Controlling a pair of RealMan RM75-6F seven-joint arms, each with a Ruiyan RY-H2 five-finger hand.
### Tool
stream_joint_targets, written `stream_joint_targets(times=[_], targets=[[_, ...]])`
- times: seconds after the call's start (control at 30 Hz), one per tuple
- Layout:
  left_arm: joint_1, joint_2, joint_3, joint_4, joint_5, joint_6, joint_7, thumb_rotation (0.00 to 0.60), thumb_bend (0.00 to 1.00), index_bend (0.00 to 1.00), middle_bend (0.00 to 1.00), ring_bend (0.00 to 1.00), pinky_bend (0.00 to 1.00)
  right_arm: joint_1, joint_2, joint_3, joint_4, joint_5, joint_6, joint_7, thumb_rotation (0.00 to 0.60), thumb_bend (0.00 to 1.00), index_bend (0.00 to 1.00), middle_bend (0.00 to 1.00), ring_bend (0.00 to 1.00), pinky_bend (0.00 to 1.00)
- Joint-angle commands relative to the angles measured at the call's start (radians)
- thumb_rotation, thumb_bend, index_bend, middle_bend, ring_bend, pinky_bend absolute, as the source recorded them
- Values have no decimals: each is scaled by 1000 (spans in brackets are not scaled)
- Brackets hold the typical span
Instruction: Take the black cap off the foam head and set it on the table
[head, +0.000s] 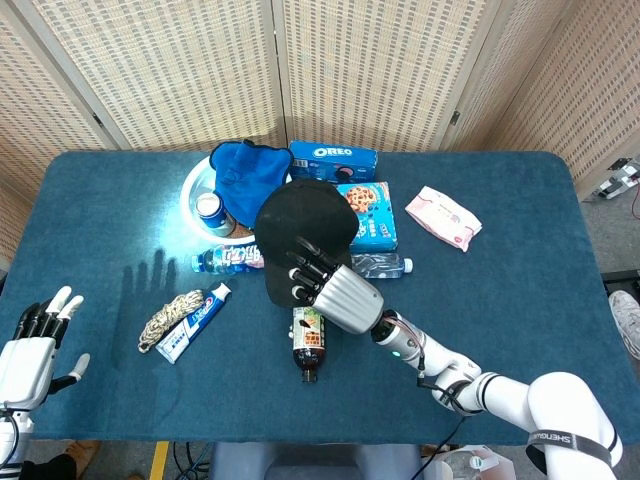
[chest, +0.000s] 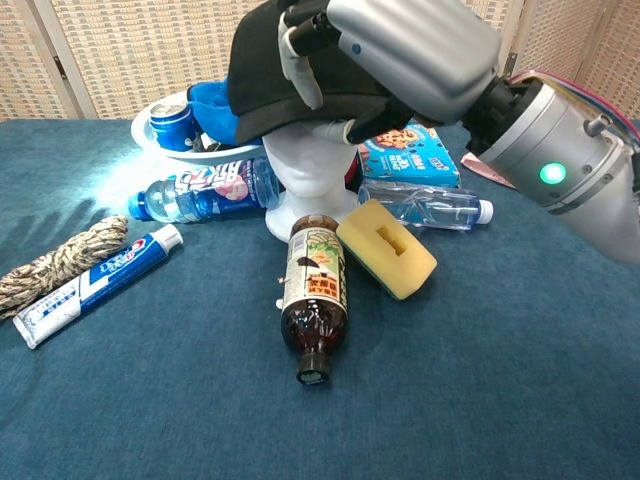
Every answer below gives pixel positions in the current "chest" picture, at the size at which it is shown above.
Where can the white foam mannequin head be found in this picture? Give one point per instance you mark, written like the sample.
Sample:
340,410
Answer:
305,165

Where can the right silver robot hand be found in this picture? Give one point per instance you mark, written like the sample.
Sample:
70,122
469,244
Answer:
420,55

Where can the blue chocolate chip cookie box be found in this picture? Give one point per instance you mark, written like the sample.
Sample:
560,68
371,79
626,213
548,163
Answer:
425,162

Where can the brown tea bottle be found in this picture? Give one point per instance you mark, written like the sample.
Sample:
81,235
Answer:
312,280

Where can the blue label drink bottle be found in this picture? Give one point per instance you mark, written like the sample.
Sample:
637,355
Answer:
200,195

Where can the pink wet wipes pack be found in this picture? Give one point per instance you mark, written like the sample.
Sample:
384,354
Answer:
475,166

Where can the black baseball cap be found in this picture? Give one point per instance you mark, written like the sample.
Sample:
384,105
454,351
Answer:
260,75

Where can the blue white toothpaste tube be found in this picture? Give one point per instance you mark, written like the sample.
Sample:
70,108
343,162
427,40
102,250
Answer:
100,280

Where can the blue soda can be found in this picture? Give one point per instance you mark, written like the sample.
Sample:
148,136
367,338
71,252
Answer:
170,127

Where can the blue cloth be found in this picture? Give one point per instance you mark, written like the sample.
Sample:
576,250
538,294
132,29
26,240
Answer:
212,107

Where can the yellow sponge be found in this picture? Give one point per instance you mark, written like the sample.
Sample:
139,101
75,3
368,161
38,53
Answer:
395,260

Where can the teal tablecloth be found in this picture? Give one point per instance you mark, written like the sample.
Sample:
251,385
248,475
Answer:
475,375

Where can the woven folding screen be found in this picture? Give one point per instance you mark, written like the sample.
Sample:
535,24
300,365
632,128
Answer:
140,50

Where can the white plastic basin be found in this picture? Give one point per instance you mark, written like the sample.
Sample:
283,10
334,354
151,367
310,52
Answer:
145,135

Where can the clear water bottle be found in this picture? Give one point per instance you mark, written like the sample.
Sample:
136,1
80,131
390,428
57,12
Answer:
430,207

